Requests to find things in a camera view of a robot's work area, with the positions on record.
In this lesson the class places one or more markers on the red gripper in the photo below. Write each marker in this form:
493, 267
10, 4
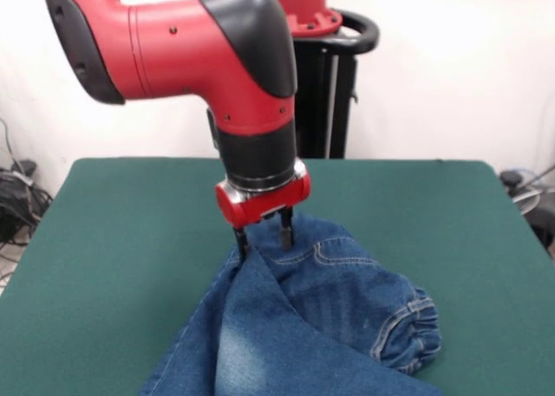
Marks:
260, 205

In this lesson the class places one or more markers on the blue denim jeans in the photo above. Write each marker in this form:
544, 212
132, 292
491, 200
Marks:
269, 339

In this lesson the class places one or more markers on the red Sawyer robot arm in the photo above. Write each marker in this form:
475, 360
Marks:
173, 49

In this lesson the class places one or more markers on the dark green table cloth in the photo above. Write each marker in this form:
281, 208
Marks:
130, 240

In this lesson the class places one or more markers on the black power adapter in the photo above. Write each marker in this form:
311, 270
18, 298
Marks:
27, 167

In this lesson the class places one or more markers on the dark grey stand base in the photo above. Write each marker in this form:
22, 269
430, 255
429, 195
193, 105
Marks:
544, 227

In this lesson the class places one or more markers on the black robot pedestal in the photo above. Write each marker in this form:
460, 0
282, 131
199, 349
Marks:
316, 110

